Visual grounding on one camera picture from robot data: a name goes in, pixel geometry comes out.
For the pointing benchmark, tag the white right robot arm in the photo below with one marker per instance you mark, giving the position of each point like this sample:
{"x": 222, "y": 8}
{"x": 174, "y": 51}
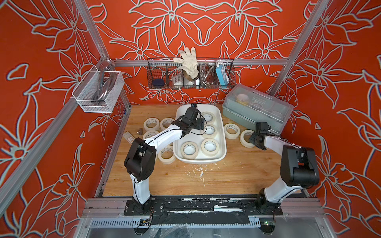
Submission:
{"x": 298, "y": 168}

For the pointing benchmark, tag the white plastic storage tray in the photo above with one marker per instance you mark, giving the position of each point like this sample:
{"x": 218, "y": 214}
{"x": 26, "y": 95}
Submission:
{"x": 196, "y": 137}

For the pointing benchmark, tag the white work glove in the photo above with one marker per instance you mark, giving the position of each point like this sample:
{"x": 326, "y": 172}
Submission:
{"x": 188, "y": 62}

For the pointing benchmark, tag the beige masking tape roll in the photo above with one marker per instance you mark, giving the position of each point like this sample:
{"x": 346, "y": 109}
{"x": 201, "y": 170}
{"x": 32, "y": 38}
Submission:
{"x": 151, "y": 124}
{"x": 211, "y": 132}
{"x": 150, "y": 134}
{"x": 209, "y": 117}
{"x": 210, "y": 147}
{"x": 232, "y": 131}
{"x": 245, "y": 138}
{"x": 189, "y": 150}
{"x": 165, "y": 123}
{"x": 166, "y": 155}

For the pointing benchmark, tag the dark blue round object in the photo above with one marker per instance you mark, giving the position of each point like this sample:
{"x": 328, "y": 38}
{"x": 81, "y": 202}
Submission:
{"x": 158, "y": 83}

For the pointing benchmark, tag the white power adapter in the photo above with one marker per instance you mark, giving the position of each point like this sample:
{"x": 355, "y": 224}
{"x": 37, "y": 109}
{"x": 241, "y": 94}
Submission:
{"x": 178, "y": 80}

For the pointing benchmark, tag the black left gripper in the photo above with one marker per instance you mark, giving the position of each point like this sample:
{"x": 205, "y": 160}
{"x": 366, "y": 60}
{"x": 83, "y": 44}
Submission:
{"x": 200, "y": 123}

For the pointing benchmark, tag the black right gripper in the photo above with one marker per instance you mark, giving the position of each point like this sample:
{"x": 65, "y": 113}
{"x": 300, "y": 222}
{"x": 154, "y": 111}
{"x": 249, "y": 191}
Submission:
{"x": 251, "y": 138}

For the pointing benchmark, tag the black wire wall basket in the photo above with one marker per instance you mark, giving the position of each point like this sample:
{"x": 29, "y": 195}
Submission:
{"x": 165, "y": 68}

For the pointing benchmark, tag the small clear plastic packet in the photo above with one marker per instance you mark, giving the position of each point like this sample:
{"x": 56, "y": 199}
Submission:
{"x": 128, "y": 137}

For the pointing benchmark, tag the translucent lidded storage box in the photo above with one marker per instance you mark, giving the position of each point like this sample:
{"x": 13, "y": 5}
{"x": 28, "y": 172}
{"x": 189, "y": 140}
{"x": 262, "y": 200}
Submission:
{"x": 247, "y": 106}

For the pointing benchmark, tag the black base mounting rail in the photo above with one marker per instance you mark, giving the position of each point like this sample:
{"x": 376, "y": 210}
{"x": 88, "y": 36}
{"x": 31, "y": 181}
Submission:
{"x": 245, "y": 204}

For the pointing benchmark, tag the white mesh wall basket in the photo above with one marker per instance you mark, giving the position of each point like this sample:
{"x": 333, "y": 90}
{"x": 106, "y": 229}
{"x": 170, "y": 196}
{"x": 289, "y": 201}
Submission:
{"x": 99, "y": 91}

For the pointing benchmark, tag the blue white box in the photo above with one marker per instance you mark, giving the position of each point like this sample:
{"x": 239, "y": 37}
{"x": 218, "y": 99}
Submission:
{"x": 221, "y": 74}

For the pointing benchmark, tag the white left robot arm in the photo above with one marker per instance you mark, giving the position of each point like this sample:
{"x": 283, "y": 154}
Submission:
{"x": 140, "y": 160}

